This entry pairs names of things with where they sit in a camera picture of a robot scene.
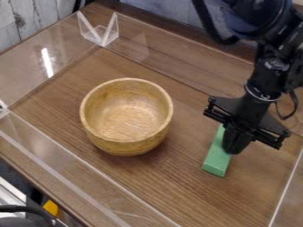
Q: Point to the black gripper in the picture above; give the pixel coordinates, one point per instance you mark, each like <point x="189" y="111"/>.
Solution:
<point x="248" y="122"/>

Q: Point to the green rectangular block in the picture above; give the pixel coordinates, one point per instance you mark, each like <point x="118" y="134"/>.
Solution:
<point x="217" y="160"/>

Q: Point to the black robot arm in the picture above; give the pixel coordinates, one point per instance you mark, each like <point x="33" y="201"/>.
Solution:
<point x="273" y="23"/>

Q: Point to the brown wooden bowl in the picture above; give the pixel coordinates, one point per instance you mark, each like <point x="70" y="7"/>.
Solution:
<point x="126" y="114"/>

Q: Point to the yellow and black device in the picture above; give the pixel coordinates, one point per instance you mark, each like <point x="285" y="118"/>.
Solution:
<point x="57" y="211"/>

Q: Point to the clear acrylic tray wall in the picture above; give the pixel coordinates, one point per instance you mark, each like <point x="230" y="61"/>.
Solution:
<point x="65" y="166"/>

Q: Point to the clear acrylic corner bracket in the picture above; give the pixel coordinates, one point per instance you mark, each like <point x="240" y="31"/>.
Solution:
<point x="101" y="35"/>

